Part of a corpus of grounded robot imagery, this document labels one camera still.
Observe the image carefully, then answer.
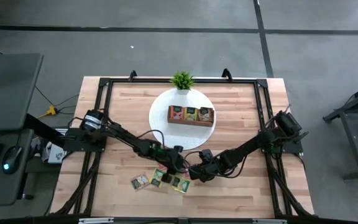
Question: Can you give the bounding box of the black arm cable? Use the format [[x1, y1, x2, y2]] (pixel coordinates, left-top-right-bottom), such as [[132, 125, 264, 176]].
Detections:
[[137, 129, 166, 152], [183, 151, 248, 179]]

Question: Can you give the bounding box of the grey desk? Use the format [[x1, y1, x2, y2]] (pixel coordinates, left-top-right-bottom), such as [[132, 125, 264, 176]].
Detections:
[[0, 52, 45, 208]]

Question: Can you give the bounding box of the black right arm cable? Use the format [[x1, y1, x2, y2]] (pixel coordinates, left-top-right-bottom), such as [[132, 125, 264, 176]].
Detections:
[[183, 151, 248, 179]]

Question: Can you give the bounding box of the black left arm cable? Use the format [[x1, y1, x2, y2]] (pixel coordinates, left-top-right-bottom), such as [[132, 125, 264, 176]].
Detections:
[[137, 129, 166, 152]]

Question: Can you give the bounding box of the silver bracket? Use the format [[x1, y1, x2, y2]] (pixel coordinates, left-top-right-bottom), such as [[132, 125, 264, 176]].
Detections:
[[78, 217, 114, 224], [252, 218, 288, 224]]

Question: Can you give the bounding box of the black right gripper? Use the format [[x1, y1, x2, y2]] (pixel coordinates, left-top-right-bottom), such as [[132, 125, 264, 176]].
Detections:
[[188, 158, 226, 183]]

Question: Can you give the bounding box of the grey metal cart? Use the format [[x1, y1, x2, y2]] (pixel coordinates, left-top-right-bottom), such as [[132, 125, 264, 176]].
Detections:
[[323, 79, 358, 181]]

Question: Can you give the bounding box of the white round plate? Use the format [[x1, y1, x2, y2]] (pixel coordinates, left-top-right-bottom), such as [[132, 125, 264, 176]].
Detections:
[[149, 88, 216, 151]]

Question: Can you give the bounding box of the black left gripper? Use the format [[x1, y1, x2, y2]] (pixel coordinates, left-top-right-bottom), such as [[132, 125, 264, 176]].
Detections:
[[162, 152, 188, 184]]

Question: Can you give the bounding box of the pale silver tea packet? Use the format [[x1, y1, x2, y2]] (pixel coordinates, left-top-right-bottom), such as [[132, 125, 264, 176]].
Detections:
[[131, 172, 150, 191], [198, 107, 213, 123]]

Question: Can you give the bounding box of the black computer mouse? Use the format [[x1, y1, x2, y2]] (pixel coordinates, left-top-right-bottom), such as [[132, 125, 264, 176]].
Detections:
[[1, 145, 23, 175]]

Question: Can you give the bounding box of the white paper box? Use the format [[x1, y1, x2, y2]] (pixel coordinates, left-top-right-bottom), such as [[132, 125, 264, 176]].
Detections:
[[31, 136, 68, 165]]

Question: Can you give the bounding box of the wooden tea box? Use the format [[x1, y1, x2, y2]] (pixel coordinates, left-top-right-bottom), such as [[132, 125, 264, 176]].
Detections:
[[167, 105, 215, 128]]

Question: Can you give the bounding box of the yellow plug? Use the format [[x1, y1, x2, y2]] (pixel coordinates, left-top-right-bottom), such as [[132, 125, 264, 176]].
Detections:
[[37, 105, 58, 119]]

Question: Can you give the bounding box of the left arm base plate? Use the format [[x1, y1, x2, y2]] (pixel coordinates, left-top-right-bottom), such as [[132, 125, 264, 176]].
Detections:
[[63, 127, 109, 152]]

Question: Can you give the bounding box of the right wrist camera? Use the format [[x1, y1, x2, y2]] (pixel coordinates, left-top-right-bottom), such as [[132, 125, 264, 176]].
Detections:
[[199, 148, 214, 163]]

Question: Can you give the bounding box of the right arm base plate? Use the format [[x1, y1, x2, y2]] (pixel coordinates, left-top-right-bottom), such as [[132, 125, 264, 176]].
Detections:
[[261, 129, 310, 154]]

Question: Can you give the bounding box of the black floor cable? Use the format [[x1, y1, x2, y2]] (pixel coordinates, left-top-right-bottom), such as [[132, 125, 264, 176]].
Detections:
[[34, 85, 80, 114]]

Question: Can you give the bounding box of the green plant white pot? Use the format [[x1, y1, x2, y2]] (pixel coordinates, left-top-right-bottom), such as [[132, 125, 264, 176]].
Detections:
[[170, 70, 195, 95]]

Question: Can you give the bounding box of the black table frame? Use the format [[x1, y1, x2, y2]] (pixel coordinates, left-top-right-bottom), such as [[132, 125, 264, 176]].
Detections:
[[50, 77, 315, 218]]

